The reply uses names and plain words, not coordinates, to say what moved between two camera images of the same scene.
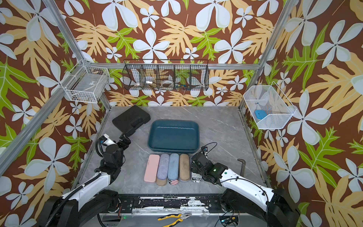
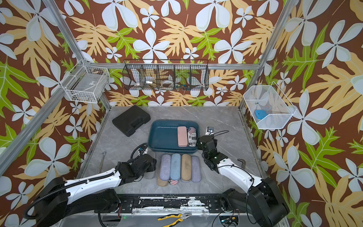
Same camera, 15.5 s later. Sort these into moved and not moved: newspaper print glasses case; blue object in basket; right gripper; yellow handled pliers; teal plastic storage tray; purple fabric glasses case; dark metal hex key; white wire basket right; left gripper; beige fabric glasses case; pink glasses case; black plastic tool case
Moved: pink glasses case; right gripper; newspaper print glasses case; left gripper
Not moved: yellow handled pliers; purple fabric glasses case; white wire basket right; beige fabric glasses case; black plastic tool case; teal plastic storage tray; dark metal hex key; blue object in basket
